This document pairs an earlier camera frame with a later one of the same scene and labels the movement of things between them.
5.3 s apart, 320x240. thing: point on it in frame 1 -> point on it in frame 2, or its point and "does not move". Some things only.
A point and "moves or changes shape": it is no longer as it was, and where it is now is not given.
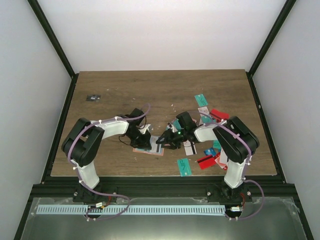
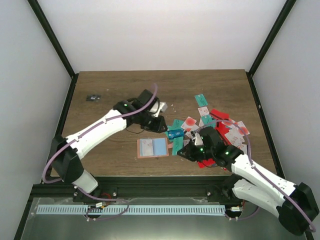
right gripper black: [168, 139] -> [189, 155]
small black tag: [93, 97] does not move
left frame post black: [44, 23] does not move
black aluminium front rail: [163, 187] does not move
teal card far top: [201, 100] does not move
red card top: [219, 115] does not move
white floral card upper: [204, 110] does not move
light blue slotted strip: [128, 209] does not move
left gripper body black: [138, 141] -> [147, 124]
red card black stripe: [206, 162] does not move
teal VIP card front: [184, 167] moves or changes shape
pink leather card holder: [156, 149] moves or changes shape
